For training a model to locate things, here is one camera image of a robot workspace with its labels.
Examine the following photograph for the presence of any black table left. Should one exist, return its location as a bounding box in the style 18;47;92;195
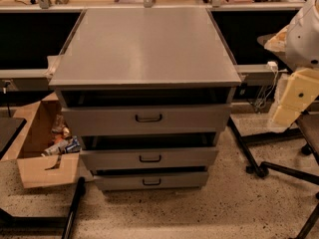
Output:
0;118;26;159

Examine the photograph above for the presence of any black stand leg left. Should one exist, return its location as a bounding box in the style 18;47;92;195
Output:
0;176;87;239

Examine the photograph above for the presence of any trash in cardboard box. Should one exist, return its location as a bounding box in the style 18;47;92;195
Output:
41;115;81;156

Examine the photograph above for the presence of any dark side table right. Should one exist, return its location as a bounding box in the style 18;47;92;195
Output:
228;29;319;239

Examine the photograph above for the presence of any grey top drawer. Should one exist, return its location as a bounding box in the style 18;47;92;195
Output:
62;105;231;136

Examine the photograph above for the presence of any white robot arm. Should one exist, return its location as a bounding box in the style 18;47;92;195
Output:
267;0;319;132

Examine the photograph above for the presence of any grey drawer cabinet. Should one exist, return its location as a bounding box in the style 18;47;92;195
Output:
50;8;241;177

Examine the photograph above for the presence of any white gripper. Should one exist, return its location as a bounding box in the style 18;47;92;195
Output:
271;68;319;127

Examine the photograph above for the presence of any grey drawer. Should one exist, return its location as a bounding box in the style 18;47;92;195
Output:
62;105;231;136
80;147;218;170
94;171;208;191

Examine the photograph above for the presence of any brown cardboard box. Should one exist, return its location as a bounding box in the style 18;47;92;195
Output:
1;94;81;188

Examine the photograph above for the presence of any grey bottom drawer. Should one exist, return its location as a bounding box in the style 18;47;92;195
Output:
94;171;208;191

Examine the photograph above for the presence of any white charger with cables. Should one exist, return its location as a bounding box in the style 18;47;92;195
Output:
253;61;278;112

